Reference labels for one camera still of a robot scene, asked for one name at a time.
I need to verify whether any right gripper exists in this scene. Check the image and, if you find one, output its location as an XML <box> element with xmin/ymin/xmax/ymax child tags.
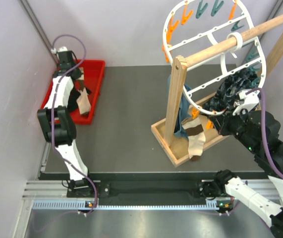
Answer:
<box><xmin>210</xmin><ymin>104</ymin><xmax>259</xmax><ymax>153</ymax></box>

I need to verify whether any beige brown sock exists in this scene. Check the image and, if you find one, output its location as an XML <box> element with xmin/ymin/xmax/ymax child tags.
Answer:
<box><xmin>76</xmin><ymin>67</ymin><xmax>91</xmax><ymax>115</ymax></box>
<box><xmin>182</xmin><ymin>117</ymin><xmax>206</xmax><ymax>160</ymax></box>

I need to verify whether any white clip hanger frame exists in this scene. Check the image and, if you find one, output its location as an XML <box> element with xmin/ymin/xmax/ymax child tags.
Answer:
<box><xmin>163</xmin><ymin>0</ymin><xmax>267</xmax><ymax>116</ymax></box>

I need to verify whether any orange clothespin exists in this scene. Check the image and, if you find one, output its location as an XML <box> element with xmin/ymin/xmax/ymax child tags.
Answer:
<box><xmin>191</xmin><ymin>108</ymin><xmax>200</xmax><ymax>120</ymax></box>
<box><xmin>206</xmin><ymin>120</ymin><xmax>214</xmax><ymax>130</ymax></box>

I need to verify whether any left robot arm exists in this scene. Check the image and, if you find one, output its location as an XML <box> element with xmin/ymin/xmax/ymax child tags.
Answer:
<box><xmin>37</xmin><ymin>47</ymin><xmax>96</xmax><ymax>197</ymax></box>

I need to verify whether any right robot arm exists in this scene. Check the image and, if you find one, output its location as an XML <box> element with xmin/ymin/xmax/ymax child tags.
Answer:
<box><xmin>199</xmin><ymin>110</ymin><xmax>283</xmax><ymax>238</ymax></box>

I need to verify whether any red plastic tray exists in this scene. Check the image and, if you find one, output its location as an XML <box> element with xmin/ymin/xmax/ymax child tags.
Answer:
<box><xmin>41</xmin><ymin>59</ymin><xmax>107</xmax><ymax>126</ymax></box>

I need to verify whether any dark patterned cloth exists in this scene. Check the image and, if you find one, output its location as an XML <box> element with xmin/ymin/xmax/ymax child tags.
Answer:
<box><xmin>202</xmin><ymin>68</ymin><xmax>260</xmax><ymax>112</ymax></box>

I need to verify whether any black striped sock upper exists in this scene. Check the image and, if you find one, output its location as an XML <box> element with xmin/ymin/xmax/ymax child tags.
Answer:
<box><xmin>67</xmin><ymin>87</ymin><xmax>91</xmax><ymax>112</ymax></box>

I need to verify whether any wooden rack stand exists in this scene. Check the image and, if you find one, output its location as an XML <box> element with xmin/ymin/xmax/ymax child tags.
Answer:
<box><xmin>151</xmin><ymin>14</ymin><xmax>283</xmax><ymax>167</ymax></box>

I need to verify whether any teal cloth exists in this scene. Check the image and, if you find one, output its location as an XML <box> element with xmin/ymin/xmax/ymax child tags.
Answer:
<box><xmin>167</xmin><ymin>75</ymin><xmax>194</xmax><ymax>141</ymax></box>

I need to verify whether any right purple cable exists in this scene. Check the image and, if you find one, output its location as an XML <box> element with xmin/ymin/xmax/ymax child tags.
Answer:
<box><xmin>245</xmin><ymin>88</ymin><xmax>283</xmax><ymax>191</ymax></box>

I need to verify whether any purple cable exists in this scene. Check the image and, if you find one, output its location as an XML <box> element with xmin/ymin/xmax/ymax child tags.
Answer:
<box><xmin>245</xmin><ymin>88</ymin><xmax>283</xmax><ymax>191</ymax></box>
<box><xmin>51</xmin><ymin>34</ymin><xmax>100</xmax><ymax>216</ymax></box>

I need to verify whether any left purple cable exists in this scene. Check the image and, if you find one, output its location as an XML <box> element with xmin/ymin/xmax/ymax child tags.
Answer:
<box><xmin>51</xmin><ymin>34</ymin><xmax>100</xmax><ymax>216</ymax></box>

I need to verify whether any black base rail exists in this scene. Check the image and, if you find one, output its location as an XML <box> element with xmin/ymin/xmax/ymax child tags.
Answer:
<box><xmin>62</xmin><ymin>172</ymin><xmax>225</xmax><ymax>207</ymax></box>

